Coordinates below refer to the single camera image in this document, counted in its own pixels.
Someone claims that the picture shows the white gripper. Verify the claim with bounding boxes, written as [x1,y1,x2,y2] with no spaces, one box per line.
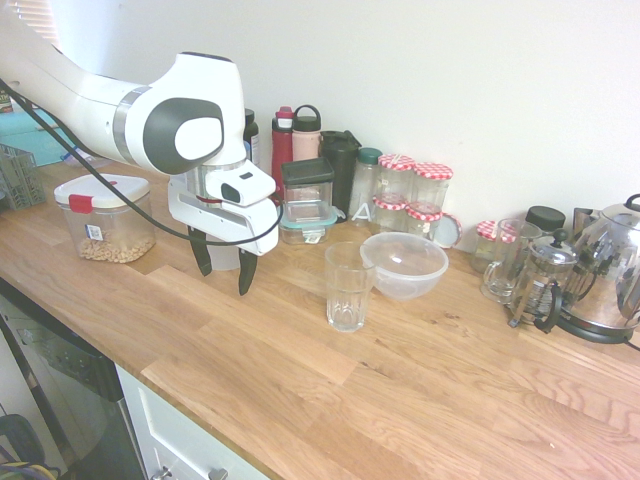
[167,177,280,297]

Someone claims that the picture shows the translucent pitcher blue lid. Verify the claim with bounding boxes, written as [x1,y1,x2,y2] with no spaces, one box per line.
[207,243,242,272]

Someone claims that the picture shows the red water bottle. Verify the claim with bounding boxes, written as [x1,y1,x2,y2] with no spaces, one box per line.
[271,105,296,207]

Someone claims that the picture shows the square container black lid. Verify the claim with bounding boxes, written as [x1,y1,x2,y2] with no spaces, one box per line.
[280,156,335,224]

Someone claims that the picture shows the clear drinking glass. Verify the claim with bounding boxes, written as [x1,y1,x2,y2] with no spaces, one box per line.
[324,241,376,334]

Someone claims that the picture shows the black protein powder tub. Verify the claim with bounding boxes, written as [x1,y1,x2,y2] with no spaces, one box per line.
[243,108,262,171]

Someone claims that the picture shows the clear food container white lid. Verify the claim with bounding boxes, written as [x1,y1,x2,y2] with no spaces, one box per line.
[53,173,157,265]

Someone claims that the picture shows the pink bottle black cap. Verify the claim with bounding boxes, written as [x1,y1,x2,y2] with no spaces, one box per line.
[292,104,323,162]

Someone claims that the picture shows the black shaker bottle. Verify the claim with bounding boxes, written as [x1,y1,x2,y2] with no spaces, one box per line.
[318,129,362,222]

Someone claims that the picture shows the clear bottle green cap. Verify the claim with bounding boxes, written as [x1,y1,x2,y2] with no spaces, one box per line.
[348,147,384,229]

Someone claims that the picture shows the short jar red checked lid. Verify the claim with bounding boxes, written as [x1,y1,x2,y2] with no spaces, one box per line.
[372,193,409,234]
[404,201,444,240]

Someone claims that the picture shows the clear zip bag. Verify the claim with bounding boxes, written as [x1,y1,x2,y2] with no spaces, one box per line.
[59,148,109,170]

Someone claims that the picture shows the white cabinet drawer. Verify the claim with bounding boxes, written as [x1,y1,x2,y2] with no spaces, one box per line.
[114,362,274,480]

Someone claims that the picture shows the translucent plastic bowl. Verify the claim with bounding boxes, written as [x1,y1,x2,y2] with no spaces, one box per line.
[359,231,450,302]

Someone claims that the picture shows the tall jar red checked lid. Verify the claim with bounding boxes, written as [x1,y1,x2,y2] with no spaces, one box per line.
[412,161,455,211]
[377,153,416,201]

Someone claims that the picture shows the black dishwasher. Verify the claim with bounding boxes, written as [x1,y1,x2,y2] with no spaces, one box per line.
[0,277,146,480]

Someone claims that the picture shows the grey plastic basket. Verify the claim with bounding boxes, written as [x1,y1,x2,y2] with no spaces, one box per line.
[0,143,47,211]

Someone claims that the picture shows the loose red checked lid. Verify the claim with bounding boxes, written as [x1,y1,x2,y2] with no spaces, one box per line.
[433,213,464,250]

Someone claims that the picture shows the teal box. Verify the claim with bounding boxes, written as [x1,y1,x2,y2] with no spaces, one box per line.
[0,110,76,168]

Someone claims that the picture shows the small jar red checked lid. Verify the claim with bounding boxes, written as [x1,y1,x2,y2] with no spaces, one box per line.
[472,220,502,274]

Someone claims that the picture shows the glass beer mug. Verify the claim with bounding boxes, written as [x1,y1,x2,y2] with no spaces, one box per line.
[480,218,544,305]

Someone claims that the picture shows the white window blinds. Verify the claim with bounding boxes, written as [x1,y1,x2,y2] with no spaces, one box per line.
[13,0,62,54]

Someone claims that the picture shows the glass French press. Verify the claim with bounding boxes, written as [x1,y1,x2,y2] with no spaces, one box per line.
[508,228,580,335]

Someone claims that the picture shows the jar with black lid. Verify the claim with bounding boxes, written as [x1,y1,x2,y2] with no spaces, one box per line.
[524,205,567,237]

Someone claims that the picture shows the chrome electric kettle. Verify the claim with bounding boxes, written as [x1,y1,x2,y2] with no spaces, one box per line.
[557,193,640,346]

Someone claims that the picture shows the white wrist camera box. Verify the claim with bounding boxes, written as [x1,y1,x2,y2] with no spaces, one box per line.
[206,159,278,208]

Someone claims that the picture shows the black yellow cable bundle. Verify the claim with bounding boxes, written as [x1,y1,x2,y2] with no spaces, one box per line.
[0,413,62,480]

